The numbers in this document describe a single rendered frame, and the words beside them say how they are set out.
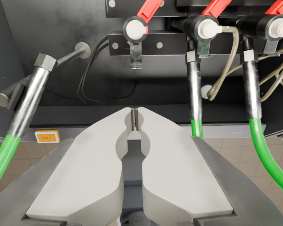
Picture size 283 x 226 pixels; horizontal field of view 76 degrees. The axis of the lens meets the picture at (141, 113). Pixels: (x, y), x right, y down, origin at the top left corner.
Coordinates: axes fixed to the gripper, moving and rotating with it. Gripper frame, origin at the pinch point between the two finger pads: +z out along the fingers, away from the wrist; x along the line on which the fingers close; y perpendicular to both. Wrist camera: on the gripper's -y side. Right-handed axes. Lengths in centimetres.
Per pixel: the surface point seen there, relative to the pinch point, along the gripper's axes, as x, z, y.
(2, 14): -31.0, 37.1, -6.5
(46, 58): -10.0, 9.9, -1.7
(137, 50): 0.1, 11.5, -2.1
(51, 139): -20.9, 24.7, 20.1
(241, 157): 97, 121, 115
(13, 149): -13.2, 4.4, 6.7
